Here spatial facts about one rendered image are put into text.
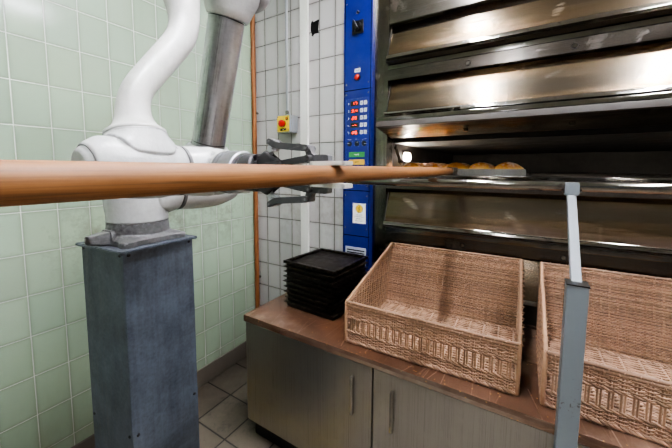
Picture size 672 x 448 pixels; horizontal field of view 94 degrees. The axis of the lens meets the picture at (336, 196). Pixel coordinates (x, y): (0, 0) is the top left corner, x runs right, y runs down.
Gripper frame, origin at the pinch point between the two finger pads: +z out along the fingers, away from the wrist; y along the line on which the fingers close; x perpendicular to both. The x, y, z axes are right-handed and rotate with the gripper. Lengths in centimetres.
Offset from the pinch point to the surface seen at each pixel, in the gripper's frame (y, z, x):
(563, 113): -20, 38, -84
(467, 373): 59, 17, -50
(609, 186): 3, 48, -62
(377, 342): 58, -12, -50
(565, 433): 59, 40, -39
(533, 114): -20, 30, -84
